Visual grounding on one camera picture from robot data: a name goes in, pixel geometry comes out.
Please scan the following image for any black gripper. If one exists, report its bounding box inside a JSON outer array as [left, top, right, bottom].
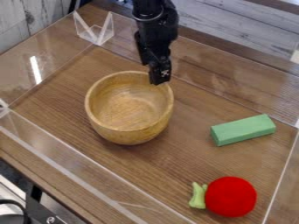
[[134, 17, 178, 86]]

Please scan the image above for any clear acrylic tray wall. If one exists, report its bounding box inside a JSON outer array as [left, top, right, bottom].
[[0, 99, 194, 224]]

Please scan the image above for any wooden bowl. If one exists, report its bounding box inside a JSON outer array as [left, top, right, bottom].
[[84, 71, 173, 145]]

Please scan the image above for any black table leg bracket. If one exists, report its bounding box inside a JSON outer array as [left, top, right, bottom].
[[25, 185, 68, 224]]

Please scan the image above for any black cable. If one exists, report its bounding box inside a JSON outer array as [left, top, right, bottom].
[[0, 199, 33, 224]]

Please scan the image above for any green rectangular block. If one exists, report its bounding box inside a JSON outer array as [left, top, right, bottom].
[[209, 114, 276, 146]]

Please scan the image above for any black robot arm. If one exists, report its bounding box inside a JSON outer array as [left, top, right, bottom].
[[132, 0, 178, 86]]

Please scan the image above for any red plush fruit green stem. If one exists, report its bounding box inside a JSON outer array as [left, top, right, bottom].
[[188, 176, 257, 218]]

